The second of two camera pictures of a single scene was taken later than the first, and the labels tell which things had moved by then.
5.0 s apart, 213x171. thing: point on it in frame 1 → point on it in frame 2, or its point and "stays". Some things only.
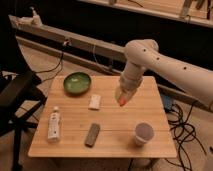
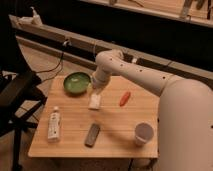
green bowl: (77, 83) stays
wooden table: (95, 125) stays
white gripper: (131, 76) → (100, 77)
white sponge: (94, 101) stays
